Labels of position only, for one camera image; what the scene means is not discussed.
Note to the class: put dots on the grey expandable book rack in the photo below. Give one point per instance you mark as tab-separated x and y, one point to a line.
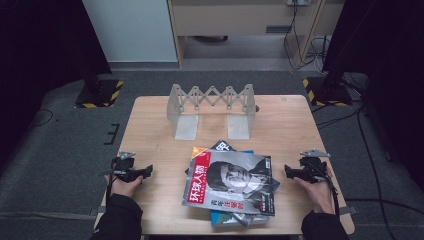
186	128

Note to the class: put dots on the dark illustrated magazine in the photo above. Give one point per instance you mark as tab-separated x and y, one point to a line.
221	146

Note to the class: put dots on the person's right hand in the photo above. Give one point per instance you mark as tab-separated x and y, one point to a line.
318	195

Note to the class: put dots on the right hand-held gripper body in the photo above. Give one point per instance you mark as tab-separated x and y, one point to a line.
311	168

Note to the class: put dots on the white cabinet panel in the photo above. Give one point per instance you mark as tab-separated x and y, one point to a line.
133	30

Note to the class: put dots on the white power strip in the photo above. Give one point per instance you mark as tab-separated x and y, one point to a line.
298	2

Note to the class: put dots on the light wooden desk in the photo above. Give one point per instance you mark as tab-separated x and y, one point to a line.
233	18

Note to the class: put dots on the orange edged magazine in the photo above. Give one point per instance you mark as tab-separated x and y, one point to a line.
198	152

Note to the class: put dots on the black stand with striped base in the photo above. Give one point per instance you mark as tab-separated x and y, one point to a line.
328	91
100	93

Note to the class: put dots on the thick blue book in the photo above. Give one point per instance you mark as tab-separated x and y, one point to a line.
220	219

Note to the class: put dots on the person's left hand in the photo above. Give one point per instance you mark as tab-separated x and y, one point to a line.
124	188

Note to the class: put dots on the grey tape strip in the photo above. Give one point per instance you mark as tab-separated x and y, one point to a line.
100	210
350	210

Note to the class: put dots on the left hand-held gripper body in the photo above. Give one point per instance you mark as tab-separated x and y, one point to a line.
124	168

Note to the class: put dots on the grey portrait magazine red label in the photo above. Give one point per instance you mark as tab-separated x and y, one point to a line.
230	180

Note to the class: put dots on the black curtain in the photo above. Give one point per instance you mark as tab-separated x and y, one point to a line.
386	50
40	50

